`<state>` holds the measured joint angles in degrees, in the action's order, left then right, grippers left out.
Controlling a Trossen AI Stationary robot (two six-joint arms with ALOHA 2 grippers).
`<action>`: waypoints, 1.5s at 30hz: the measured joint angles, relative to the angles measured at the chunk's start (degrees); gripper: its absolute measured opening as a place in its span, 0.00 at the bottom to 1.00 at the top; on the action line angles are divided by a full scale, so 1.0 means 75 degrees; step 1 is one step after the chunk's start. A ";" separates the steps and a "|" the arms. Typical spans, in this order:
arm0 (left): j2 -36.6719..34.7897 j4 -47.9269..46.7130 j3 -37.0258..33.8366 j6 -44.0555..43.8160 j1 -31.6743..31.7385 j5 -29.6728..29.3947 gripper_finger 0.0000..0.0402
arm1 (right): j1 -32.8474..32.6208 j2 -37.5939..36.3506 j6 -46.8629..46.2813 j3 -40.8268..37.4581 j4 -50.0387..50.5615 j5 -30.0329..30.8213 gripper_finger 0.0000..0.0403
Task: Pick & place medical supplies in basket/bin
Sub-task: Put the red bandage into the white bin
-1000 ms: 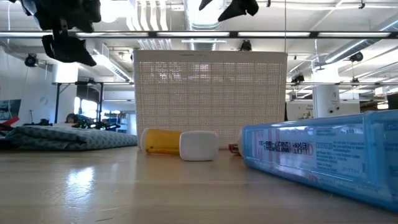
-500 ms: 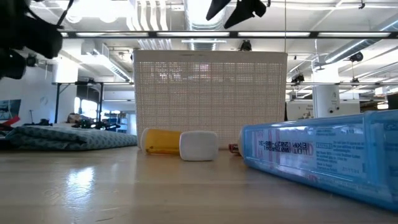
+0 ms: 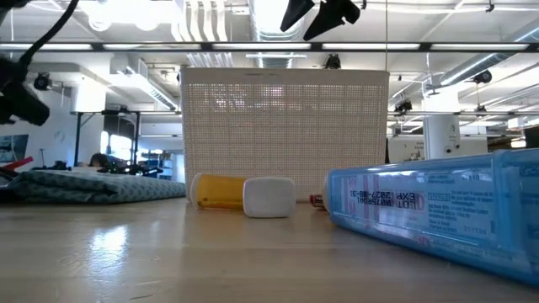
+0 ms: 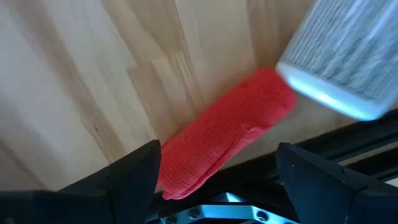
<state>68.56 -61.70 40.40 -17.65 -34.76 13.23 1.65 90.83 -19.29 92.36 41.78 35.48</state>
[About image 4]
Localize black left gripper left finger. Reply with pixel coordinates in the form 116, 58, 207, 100
0, 139, 162, 224

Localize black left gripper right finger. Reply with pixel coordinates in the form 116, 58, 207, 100
275, 142, 398, 224

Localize red cloth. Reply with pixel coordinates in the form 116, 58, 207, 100
157, 67, 299, 200

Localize grey white cylindrical cup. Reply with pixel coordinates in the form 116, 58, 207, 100
275, 0, 398, 122

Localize black table frame rail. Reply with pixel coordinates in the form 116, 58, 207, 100
149, 108, 398, 224

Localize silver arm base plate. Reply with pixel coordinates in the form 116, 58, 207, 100
146, 191, 301, 224

